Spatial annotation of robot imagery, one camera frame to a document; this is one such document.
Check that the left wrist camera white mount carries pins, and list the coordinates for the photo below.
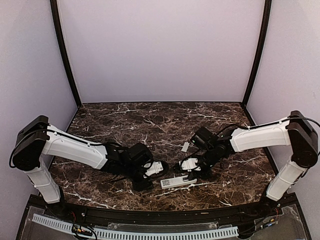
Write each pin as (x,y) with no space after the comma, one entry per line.
(156,169)

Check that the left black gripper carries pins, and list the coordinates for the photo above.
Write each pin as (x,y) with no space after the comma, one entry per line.
(144,185)

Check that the white remote control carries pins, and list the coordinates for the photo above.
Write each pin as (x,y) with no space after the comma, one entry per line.
(176,182)

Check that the black front rail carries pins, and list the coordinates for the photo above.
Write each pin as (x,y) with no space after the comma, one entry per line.
(103,216)

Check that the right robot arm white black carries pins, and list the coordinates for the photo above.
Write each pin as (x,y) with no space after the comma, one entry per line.
(295,131)

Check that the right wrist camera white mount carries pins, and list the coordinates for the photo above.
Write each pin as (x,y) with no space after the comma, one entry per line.
(187,165)

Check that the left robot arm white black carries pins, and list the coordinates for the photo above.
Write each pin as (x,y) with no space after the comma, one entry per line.
(41,138)

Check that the right black frame post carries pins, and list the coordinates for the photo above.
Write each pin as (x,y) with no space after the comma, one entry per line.
(258,52)

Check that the white slotted cable duct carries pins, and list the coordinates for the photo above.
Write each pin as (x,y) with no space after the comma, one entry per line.
(135,232)

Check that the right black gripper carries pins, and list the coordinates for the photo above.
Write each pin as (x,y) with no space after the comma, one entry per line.
(206,175)

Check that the left black frame post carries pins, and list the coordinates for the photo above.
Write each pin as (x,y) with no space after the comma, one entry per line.
(63,52)

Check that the black frame post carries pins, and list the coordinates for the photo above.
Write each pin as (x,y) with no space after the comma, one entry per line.
(63,52)
(258,52)

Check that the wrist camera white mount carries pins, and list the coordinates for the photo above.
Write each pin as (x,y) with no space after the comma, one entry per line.
(187,165)
(156,169)

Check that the white battery cover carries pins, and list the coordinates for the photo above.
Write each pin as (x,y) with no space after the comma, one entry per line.
(185,147)

